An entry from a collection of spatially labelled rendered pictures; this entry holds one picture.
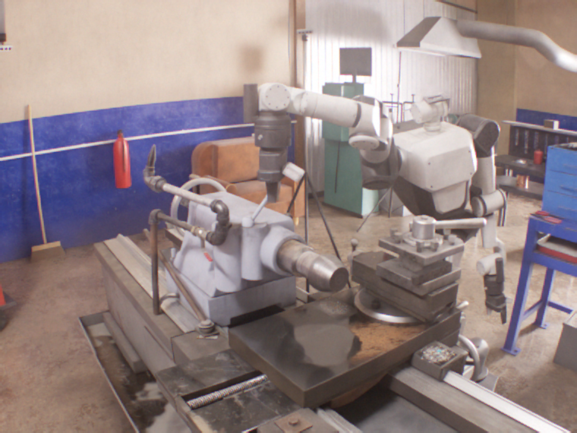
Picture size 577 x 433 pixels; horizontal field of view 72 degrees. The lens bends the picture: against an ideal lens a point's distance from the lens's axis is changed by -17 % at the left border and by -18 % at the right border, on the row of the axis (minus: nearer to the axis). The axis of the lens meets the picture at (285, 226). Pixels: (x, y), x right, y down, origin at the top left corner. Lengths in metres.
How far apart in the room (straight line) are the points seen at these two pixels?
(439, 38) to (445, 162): 4.42
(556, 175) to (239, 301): 1.98
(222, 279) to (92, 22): 3.79
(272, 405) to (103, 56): 4.10
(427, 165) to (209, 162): 3.62
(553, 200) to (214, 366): 2.18
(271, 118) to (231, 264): 0.39
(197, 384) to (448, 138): 1.04
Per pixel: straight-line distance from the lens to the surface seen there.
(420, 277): 1.12
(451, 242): 1.20
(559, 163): 2.77
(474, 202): 1.74
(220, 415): 1.00
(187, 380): 1.11
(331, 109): 1.13
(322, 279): 1.06
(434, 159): 1.47
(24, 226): 4.74
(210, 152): 4.86
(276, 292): 1.45
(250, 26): 5.40
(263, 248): 1.20
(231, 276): 1.24
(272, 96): 1.07
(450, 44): 6.03
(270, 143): 1.10
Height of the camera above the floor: 1.53
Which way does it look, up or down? 18 degrees down
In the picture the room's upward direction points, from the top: straight up
